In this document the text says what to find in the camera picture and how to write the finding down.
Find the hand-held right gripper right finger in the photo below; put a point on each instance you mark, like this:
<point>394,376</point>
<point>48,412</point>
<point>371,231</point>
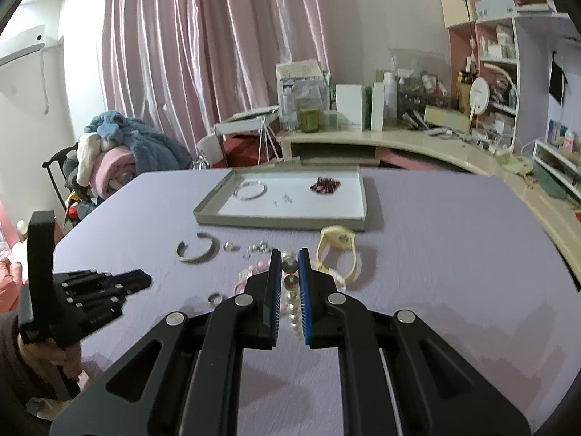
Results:
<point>303,302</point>

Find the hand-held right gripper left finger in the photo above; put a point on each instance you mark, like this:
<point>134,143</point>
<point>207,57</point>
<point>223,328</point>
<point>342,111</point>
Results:
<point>274,309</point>

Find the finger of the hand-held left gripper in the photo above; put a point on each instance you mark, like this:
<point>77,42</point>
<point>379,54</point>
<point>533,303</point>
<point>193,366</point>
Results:
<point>97,311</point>
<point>131,279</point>

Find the cream yellow wrist watch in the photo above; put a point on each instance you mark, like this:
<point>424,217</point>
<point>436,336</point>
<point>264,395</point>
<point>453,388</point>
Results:
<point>333,236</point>

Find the grey jewelry tray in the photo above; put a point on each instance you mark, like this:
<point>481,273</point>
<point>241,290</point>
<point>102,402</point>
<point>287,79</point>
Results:
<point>317,211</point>

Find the person's left hand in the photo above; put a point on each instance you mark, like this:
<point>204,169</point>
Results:
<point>68,363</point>

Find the pink folded blanket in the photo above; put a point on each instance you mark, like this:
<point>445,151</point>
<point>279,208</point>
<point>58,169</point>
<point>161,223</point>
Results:
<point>113,166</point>

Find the thin silver bangle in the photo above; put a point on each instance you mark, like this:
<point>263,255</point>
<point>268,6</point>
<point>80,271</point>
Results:
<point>234,190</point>

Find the white cloth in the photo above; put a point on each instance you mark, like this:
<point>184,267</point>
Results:
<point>88,159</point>

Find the blue fleece blanket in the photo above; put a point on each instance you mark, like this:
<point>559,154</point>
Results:
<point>150,145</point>

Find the silver foil wrap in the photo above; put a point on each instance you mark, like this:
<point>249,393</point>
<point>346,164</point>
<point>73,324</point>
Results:
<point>201,162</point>

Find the black chair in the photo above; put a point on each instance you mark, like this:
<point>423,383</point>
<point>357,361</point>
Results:
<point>56,163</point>

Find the white cup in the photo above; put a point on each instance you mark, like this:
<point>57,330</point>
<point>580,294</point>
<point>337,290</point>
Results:
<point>211,147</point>

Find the red box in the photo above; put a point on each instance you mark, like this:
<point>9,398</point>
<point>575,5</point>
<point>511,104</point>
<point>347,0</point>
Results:
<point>243,152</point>

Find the green glass jar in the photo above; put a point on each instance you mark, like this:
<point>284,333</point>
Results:
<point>309,120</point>

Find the beige curved desk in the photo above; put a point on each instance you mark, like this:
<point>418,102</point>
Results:
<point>408,143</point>

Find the white flat stack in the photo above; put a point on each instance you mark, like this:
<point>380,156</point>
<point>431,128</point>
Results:
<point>247,117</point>

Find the white square box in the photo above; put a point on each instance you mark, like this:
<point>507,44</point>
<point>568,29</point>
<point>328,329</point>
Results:
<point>350,106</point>

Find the white tall bottle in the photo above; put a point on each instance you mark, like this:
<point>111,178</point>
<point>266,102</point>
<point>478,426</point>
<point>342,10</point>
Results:
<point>378,106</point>

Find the white slim bottle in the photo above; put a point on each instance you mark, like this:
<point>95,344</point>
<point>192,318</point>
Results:
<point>390,93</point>

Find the pink curtain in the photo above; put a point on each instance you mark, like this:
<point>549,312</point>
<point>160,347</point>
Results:
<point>181,54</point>

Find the white air conditioner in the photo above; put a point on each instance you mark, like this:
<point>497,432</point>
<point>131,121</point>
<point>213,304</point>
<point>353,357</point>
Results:
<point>22,47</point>

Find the pale green hand fan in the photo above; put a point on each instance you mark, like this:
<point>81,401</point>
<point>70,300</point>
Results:
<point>515,164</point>

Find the round white mirror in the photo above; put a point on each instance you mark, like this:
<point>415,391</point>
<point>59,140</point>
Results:
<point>479,95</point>

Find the green cloth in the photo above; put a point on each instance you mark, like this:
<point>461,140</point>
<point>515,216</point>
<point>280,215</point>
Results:
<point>549,181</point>

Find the white curved desk lamp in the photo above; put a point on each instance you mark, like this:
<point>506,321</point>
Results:
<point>510,86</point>

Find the pink white bookshelf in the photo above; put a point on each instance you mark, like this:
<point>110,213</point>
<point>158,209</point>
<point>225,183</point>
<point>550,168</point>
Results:
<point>499,32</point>

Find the black hanging pouch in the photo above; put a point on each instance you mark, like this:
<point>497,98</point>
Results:
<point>557,79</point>

